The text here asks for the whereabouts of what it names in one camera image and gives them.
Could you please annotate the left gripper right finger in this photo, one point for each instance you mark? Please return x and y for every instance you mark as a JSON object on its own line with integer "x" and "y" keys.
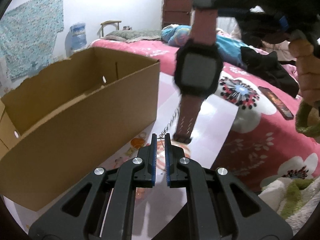
{"x": 183, "y": 172}

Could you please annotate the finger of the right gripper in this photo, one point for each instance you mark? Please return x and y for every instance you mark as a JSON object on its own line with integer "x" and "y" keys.
{"x": 233, "y": 12}
{"x": 204, "y": 4}

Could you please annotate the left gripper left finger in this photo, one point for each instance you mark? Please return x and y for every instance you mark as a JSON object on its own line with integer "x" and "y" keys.
{"x": 139, "y": 172}

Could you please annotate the pink strap black watch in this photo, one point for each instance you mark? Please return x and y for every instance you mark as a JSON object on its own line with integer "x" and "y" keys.
{"x": 198, "y": 68}

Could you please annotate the right human hand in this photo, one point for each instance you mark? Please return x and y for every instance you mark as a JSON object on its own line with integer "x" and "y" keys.
{"x": 307, "y": 68}

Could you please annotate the dark red wooden door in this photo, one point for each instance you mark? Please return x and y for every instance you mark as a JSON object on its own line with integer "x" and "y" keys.
{"x": 176, "y": 12}

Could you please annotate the blue patterned blanket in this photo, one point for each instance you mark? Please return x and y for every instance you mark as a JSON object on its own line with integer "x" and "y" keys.
{"x": 229, "y": 49}

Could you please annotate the black garment on bed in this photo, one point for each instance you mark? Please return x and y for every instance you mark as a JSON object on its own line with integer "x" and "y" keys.
{"x": 269, "y": 69}

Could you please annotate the grey green quilt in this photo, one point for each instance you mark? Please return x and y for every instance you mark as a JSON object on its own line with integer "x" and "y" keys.
{"x": 130, "y": 36}

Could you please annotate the pink floral bed blanket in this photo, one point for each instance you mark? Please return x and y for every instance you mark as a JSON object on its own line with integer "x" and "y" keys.
{"x": 262, "y": 145}

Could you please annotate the wooden chair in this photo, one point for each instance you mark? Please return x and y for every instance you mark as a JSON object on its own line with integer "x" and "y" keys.
{"x": 110, "y": 23}

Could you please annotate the brown cardboard box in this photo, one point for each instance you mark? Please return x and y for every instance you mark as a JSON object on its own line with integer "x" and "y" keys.
{"x": 60, "y": 124}

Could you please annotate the white green fuzzy blanket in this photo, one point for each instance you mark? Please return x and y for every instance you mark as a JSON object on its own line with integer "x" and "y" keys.
{"x": 293, "y": 199}

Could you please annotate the blue water jug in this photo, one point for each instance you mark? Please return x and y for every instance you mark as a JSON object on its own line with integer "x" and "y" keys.
{"x": 76, "y": 38}

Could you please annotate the teal patterned wall cloth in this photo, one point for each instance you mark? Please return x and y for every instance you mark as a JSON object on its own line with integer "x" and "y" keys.
{"x": 28, "y": 36}

